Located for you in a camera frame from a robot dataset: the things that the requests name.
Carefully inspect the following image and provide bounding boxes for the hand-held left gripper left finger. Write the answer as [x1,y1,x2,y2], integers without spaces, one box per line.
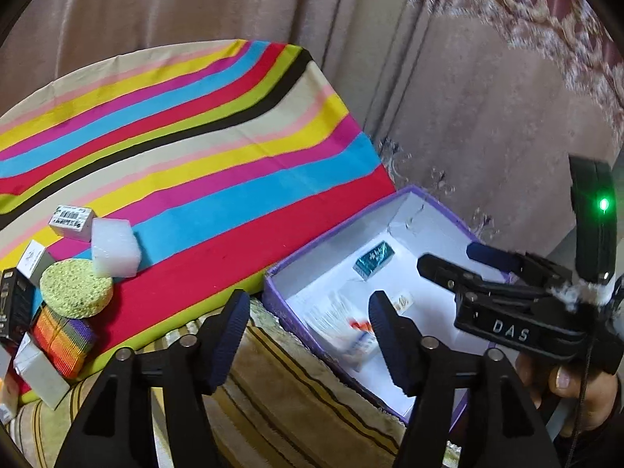
[53,289,252,468]

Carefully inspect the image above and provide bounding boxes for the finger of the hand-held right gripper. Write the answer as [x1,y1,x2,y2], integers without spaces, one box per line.
[466,241,573,286]
[417,252,537,304]

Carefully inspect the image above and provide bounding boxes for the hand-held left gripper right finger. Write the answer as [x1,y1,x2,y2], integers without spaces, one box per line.
[368,290,561,468]

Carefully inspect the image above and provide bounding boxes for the purple cardboard box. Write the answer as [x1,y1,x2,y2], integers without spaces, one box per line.
[262,184,512,432]

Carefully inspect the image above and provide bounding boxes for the round green sponge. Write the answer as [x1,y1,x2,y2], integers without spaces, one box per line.
[39,259,114,319]

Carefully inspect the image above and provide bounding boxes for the red patterned small box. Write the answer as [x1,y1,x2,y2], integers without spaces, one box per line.
[0,348,20,422]

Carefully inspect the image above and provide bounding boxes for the person's right hand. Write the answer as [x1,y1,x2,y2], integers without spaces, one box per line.
[517,351,621,440]

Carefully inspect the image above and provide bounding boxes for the white plastic packet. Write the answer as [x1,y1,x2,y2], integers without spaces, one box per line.
[305,290,381,358]

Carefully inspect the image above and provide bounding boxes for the small teal box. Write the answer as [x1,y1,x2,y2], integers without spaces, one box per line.
[353,241,395,281]

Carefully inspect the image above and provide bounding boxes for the brown striped sofa cover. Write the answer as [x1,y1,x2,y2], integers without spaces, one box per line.
[10,297,415,468]

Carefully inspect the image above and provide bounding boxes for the white sponge block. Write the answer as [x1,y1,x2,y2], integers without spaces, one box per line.
[92,218,142,280]

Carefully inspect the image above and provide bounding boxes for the patterned rug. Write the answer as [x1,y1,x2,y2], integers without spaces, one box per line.
[365,0,624,274]

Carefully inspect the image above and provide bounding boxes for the colourful striped tablecloth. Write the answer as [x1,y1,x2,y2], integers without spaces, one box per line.
[0,39,394,408]

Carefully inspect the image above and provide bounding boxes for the plain white box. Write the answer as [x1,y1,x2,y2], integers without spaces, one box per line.
[14,334,72,410]

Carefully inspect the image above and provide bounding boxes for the grey labelled small box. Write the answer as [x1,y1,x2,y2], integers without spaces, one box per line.
[48,204,96,242]

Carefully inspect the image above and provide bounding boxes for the white cube box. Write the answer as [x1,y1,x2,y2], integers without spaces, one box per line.
[16,240,60,287]

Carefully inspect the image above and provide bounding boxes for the black printed box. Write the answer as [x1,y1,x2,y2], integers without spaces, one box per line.
[0,267,37,342]

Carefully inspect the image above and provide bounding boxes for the beige curtain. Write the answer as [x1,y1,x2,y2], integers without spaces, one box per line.
[0,0,430,147]

